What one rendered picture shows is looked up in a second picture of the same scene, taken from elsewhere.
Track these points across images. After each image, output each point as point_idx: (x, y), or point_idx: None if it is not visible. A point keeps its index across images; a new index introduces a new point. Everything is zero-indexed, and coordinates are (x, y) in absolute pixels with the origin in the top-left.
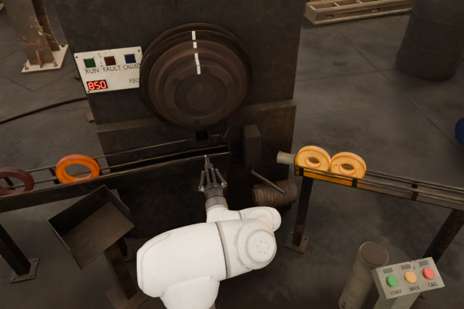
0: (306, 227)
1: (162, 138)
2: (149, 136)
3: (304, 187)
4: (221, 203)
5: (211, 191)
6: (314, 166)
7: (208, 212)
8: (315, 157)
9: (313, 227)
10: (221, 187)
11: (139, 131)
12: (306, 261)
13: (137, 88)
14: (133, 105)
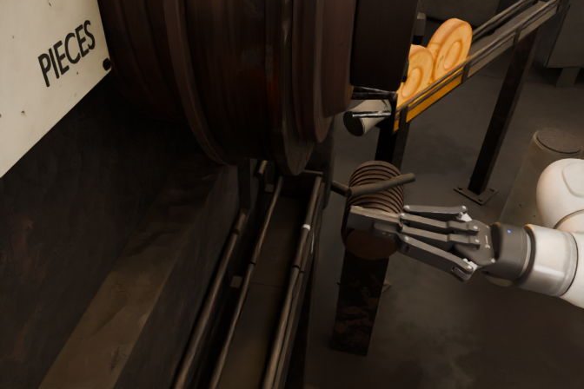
0: (340, 257)
1: (197, 289)
2: (175, 324)
3: (396, 152)
4: (556, 230)
5: (508, 237)
6: (409, 92)
7: (580, 273)
8: (417, 67)
9: (344, 247)
10: (478, 221)
11: (153, 336)
12: (408, 288)
13: (56, 124)
14: (62, 241)
